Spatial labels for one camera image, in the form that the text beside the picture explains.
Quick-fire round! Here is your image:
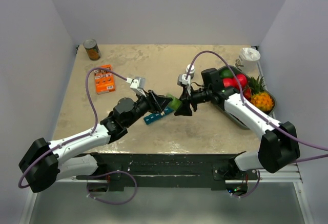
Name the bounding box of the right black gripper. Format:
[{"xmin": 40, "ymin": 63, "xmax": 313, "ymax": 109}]
[{"xmin": 174, "ymin": 85, "xmax": 212, "ymax": 116}]

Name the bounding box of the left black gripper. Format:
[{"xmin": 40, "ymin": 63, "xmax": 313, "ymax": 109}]
[{"xmin": 126, "ymin": 89, "xmax": 172, "ymax": 127}]

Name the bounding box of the green pill bottle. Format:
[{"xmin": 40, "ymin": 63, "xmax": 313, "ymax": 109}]
[{"xmin": 167, "ymin": 93, "xmax": 181, "ymax": 111}]

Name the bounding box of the teal weekly pill organizer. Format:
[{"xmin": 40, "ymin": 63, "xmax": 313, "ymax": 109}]
[{"xmin": 143, "ymin": 107, "xmax": 174, "ymax": 125}]

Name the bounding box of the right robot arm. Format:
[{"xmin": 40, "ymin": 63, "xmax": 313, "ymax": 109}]
[{"xmin": 174, "ymin": 68, "xmax": 300, "ymax": 179}]

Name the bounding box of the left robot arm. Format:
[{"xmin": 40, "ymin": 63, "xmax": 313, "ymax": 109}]
[{"xmin": 18, "ymin": 90, "xmax": 172, "ymax": 193}]

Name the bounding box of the white capped dark pill bottle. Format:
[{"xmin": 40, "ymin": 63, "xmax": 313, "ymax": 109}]
[{"xmin": 185, "ymin": 64, "xmax": 195, "ymax": 79}]

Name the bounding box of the green toy lime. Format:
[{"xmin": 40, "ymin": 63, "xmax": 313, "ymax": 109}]
[{"xmin": 220, "ymin": 69, "xmax": 234, "ymax": 79}]

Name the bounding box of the dark grey fruit tray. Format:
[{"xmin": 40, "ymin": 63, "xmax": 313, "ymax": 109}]
[{"xmin": 201, "ymin": 66, "xmax": 276, "ymax": 115}]

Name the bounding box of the orange cardboard box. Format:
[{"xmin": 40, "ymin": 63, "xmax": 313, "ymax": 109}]
[{"xmin": 94, "ymin": 69, "xmax": 116, "ymax": 94}]

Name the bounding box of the red toy apple right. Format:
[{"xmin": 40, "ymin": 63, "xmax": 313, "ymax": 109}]
[{"xmin": 232, "ymin": 74, "xmax": 248, "ymax": 89}]

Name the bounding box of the toy cherries cluster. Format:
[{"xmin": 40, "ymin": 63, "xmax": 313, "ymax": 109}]
[{"xmin": 243, "ymin": 86, "xmax": 252, "ymax": 100}]

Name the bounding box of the white paper cup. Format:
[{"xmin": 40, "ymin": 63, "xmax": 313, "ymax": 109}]
[{"xmin": 235, "ymin": 47, "xmax": 261, "ymax": 73}]

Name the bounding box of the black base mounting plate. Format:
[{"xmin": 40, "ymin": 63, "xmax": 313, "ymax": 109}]
[{"xmin": 77, "ymin": 153, "xmax": 258, "ymax": 191}]

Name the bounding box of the tin food can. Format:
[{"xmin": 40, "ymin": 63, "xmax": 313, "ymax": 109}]
[{"xmin": 83, "ymin": 39, "xmax": 101, "ymax": 60}]

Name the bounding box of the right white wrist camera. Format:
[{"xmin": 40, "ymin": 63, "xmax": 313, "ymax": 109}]
[{"xmin": 177, "ymin": 74, "xmax": 191, "ymax": 95}]

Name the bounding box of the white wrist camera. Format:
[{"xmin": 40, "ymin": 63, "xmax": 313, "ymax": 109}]
[
  {"xmin": 126, "ymin": 77, "xmax": 146, "ymax": 96},
  {"xmin": 177, "ymin": 74, "xmax": 191, "ymax": 95}
]

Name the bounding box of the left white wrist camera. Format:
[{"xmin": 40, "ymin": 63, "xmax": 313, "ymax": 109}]
[{"xmin": 126, "ymin": 77, "xmax": 146, "ymax": 96}]

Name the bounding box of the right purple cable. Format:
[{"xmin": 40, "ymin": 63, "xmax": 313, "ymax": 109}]
[{"xmin": 186, "ymin": 50, "xmax": 328, "ymax": 199}]

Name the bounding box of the aluminium frame rail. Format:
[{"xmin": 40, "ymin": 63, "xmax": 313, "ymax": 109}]
[{"xmin": 17, "ymin": 47, "xmax": 315, "ymax": 224}]

